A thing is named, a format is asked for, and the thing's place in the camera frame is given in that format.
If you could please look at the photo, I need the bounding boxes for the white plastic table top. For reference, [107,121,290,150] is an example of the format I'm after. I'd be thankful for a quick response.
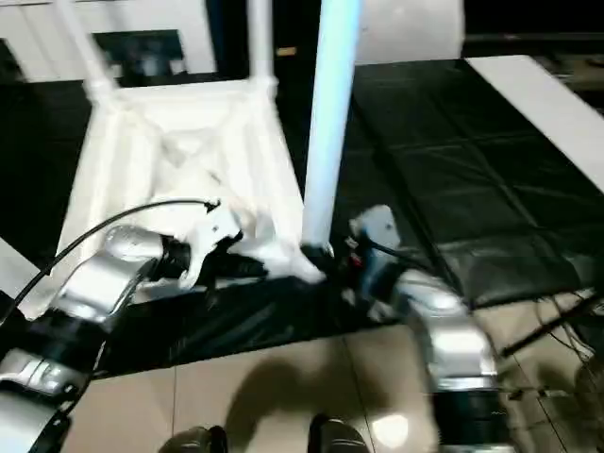
[23,76,330,323]

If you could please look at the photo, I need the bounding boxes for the black quilted mat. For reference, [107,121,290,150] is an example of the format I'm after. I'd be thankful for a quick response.
[0,56,604,378]

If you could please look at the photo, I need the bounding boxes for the black metal stand leg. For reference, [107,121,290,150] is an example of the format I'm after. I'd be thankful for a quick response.
[498,289,604,359]

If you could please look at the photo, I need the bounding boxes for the black cabinet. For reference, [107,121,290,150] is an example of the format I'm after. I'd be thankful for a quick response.
[207,0,604,65]

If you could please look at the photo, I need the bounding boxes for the pale panel with holes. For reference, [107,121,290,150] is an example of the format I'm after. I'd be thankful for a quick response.
[355,0,467,66]

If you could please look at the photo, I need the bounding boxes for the white flat board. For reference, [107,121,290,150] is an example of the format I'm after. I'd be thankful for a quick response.
[463,53,604,186]

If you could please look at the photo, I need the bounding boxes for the black metal bar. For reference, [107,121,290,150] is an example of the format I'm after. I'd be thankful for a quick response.
[461,32,604,46]

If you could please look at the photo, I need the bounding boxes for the white sideboard with glass doors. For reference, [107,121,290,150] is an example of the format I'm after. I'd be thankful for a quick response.
[0,0,219,85]

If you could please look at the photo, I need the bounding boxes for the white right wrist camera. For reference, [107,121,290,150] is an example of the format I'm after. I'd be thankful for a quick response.
[350,204,403,309]

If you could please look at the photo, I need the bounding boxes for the black left camera cable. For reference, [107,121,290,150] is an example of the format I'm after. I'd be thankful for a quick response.
[0,197,224,322]

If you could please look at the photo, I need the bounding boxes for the chrome tube frame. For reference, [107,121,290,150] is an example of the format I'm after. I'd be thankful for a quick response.
[495,367,581,402]

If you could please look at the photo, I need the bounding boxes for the tangled floor cables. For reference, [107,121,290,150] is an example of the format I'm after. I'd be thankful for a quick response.
[532,292,604,369]

